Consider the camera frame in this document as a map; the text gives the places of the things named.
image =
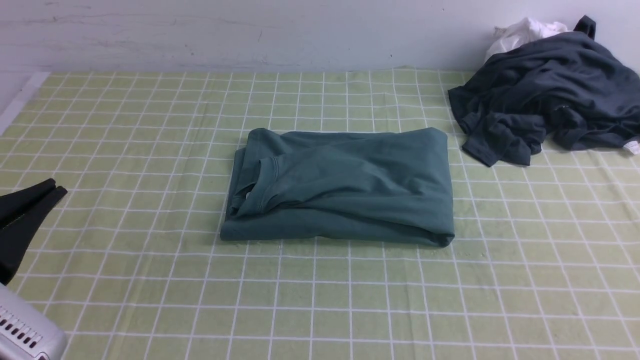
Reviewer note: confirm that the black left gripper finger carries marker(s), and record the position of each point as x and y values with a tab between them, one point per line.
14	205

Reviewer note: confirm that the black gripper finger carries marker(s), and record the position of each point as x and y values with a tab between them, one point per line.
16	237

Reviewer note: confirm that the green long-sleeve top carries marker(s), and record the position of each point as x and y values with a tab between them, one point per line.
387	186

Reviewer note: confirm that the green checkered tablecloth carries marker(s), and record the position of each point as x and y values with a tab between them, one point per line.
544	265

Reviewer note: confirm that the white crumpled cloth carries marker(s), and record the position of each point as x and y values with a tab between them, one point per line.
525	31

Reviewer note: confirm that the dark grey crumpled garment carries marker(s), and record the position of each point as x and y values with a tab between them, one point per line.
567	86

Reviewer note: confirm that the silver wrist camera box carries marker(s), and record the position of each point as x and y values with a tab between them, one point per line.
25	333

